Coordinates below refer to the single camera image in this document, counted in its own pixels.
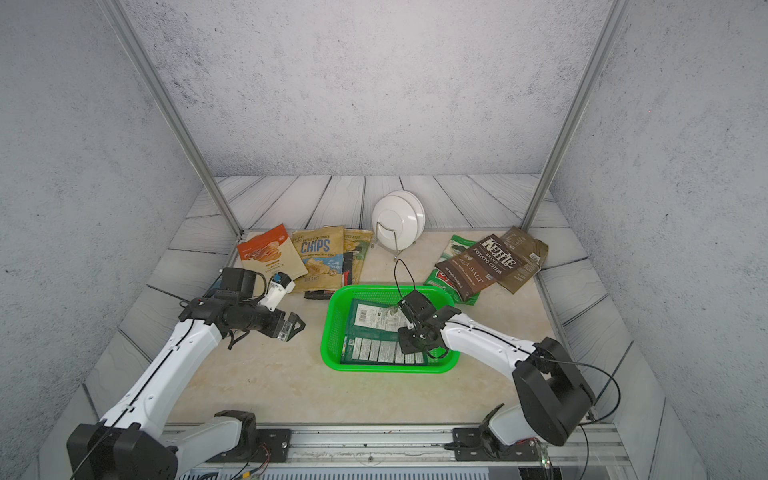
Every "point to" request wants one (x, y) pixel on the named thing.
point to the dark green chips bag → (371, 336)
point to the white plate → (398, 219)
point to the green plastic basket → (334, 315)
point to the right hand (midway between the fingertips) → (407, 344)
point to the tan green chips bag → (355, 246)
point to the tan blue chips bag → (321, 251)
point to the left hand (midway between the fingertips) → (293, 318)
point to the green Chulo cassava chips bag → (456, 245)
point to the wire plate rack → (386, 239)
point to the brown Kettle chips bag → (480, 265)
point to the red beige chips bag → (272, 252)
